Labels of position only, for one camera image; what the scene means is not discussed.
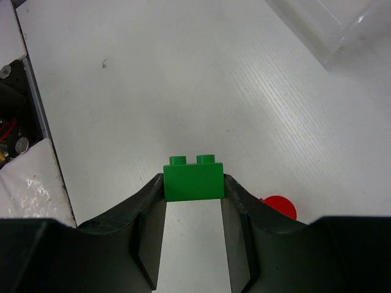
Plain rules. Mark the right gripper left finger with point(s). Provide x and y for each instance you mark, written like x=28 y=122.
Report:
x=126 y=240

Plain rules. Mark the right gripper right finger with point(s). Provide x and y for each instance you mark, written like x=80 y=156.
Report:
x=264 y=248

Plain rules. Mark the green lego brick stack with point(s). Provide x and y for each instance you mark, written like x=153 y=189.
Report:
x=202 y=180

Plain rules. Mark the red round lego brick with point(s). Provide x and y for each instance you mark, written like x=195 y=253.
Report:
x=281 y=204

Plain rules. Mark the clear plastic sorting tray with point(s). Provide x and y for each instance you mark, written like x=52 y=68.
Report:
x=335 y=30

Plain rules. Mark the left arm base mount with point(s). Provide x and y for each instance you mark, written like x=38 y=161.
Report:
x=20 y=127

